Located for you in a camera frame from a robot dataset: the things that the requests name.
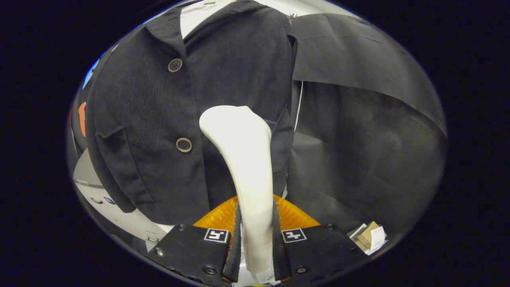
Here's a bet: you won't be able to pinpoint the white mannequin torso with stand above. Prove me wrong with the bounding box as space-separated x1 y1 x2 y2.
180 0 236 39

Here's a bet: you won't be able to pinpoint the thin white cable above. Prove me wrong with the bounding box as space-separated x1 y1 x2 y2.
294 81 304 132

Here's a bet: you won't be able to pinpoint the black button jacket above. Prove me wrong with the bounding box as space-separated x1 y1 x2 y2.
86 0 298 226

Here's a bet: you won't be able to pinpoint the white garment steamer head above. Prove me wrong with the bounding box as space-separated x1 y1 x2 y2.
199 105 275 275

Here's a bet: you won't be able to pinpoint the black backdrop cloth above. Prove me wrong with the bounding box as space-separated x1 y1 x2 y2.
66 12 447 242

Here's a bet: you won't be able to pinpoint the white paper sheets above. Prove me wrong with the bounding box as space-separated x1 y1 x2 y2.
348 223 387 256

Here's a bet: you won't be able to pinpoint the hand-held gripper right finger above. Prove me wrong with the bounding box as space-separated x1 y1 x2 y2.
273 195 369 285

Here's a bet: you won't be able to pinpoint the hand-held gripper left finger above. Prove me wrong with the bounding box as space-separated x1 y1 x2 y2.
145 195 242 287

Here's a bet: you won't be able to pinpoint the brown cardboard box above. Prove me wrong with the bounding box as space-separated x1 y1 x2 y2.
356 221 381 250

